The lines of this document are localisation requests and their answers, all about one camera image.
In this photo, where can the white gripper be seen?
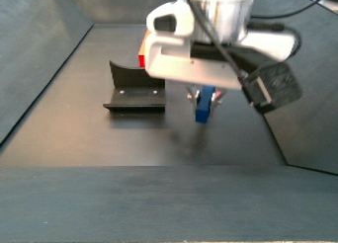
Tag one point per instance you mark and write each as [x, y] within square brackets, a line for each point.
[208, 54]

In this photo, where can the blue rectangular block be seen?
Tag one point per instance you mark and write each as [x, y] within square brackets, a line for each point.
[203, 104]

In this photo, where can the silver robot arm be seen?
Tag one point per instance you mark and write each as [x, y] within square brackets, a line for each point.
[204, 43]

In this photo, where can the black curved fixture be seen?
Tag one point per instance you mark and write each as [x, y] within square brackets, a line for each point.
[137, 93]

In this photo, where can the red shape-sorting board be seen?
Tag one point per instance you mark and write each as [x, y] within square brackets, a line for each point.
[141, 51]

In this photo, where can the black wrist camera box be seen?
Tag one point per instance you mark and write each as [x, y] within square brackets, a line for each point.
[271, 87]

